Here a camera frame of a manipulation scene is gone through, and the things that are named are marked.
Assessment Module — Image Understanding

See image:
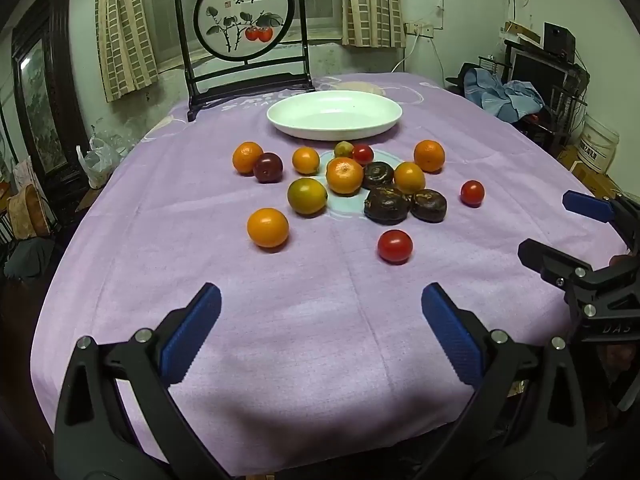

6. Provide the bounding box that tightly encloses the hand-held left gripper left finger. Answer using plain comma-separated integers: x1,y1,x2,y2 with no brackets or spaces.
54,282,236,480

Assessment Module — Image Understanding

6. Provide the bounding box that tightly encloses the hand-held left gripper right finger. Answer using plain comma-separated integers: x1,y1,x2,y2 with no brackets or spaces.
405,282,588,480

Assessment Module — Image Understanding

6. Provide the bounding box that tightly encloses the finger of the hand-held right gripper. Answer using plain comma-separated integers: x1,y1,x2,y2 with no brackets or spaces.
562,189,640,252
517,237,640,318

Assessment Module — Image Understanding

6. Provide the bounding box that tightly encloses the large dark brown wrinkled fruit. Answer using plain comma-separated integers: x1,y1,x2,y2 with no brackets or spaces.
363,186,412,225

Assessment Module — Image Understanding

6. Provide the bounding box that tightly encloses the green-orange mandarin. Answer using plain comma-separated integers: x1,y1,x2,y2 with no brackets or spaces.
287,177,329,217

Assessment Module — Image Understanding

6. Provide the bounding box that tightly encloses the dark red plum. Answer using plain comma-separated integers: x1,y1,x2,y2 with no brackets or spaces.
253,152,284,184

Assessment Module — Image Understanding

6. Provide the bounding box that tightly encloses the small orange mandarin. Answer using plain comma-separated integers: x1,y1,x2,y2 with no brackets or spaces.
292,146,321,176

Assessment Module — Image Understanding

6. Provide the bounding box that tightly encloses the white oval plate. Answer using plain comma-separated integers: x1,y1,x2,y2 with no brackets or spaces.
266,91,403,141

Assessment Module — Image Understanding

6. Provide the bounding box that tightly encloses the cardboard box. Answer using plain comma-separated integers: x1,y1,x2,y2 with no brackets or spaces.
557,145,616,196

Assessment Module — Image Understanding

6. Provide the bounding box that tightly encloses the white plastic bucket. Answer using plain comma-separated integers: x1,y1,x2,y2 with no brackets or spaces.
577,112,621,173

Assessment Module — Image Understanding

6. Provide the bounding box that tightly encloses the purple printed tablecloth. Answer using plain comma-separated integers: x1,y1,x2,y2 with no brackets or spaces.
30,72,631,463

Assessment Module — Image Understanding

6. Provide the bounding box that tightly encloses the blue cloth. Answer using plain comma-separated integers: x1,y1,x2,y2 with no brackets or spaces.
462,67,546,122

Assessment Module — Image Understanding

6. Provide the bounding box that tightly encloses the black monitor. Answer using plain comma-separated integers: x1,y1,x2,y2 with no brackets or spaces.
510,50,571,96

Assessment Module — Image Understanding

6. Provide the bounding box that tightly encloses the black speaker box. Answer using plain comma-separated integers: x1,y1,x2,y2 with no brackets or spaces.
543,22,577,56

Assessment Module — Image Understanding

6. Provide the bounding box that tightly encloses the black hat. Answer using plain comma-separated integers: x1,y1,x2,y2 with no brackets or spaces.
445,62,481,93

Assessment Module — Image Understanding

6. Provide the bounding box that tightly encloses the white plastic bag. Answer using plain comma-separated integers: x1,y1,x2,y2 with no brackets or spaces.
76,135,131,190

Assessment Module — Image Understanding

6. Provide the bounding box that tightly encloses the woven brown basket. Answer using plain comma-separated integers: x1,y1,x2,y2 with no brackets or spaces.
7,185,51,238

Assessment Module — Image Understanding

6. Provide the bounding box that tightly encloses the dark wood framed painting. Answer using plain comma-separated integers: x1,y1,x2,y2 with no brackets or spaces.
11,0,88,196

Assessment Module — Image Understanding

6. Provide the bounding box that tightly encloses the beige checked curtain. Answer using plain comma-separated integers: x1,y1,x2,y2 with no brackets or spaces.
95,0,161,103
340,0,407,48

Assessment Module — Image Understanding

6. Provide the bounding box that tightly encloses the white power cable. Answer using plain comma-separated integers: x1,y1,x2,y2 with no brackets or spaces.
390,35,421,73

